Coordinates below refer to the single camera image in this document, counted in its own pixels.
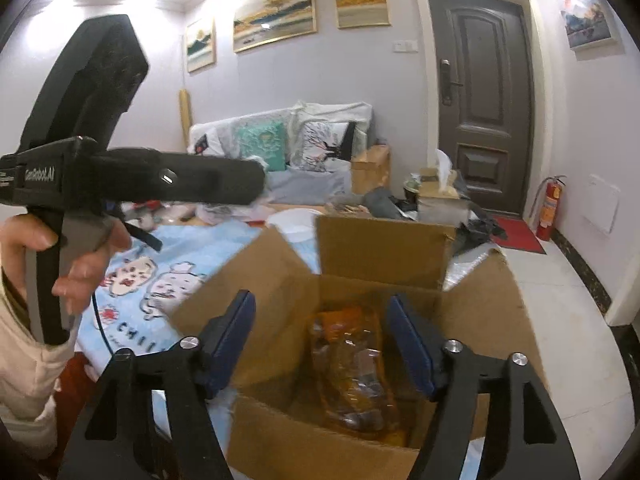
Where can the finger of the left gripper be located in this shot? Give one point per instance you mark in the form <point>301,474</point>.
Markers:
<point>137,175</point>

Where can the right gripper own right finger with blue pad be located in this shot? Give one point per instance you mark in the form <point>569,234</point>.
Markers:
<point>524,439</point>

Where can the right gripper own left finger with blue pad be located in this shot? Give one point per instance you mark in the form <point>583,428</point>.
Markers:
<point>149,408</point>

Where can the orange snack bag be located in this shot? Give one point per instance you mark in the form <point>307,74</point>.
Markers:
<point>346,353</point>

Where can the beige sleeve forearm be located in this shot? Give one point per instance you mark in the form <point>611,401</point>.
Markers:
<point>38,403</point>

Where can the person's left hand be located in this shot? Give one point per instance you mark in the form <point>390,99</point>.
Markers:
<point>75,288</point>

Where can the yellow rolled mat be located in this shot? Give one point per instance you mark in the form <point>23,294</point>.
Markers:
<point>185,114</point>

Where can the teal cushion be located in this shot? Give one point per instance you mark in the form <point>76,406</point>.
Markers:
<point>266,141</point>

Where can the blue cartoon tablecloth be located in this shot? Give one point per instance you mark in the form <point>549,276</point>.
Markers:
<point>142,286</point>

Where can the left landscape painting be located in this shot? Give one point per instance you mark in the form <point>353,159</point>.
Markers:
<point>200,45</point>

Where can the white plastic bowl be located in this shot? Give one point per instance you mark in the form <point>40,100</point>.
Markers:
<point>296,225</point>

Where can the grey sofa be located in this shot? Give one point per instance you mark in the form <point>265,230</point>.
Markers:
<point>291,186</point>

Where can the white tree print cushion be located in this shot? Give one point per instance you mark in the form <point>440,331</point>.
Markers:
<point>324,146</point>

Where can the brown cardboard box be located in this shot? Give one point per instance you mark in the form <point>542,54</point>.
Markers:
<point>279,429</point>

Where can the red door mat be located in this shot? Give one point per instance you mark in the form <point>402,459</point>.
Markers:
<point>516,235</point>

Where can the red fire extinguisher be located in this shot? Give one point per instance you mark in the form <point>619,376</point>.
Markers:
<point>546,204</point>

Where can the large landscape painting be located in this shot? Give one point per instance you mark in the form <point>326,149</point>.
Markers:
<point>260,22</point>

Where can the small cardboard box on sofa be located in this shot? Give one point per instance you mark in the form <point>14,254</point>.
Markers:
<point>371,169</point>

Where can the tissue box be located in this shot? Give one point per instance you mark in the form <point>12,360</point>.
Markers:
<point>438,201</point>

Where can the dark brown door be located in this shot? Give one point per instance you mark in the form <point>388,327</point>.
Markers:
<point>485,97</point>

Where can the light switch panel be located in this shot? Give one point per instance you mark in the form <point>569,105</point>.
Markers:
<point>405,46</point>

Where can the right wall picture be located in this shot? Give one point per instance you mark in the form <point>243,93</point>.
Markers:
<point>588,24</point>

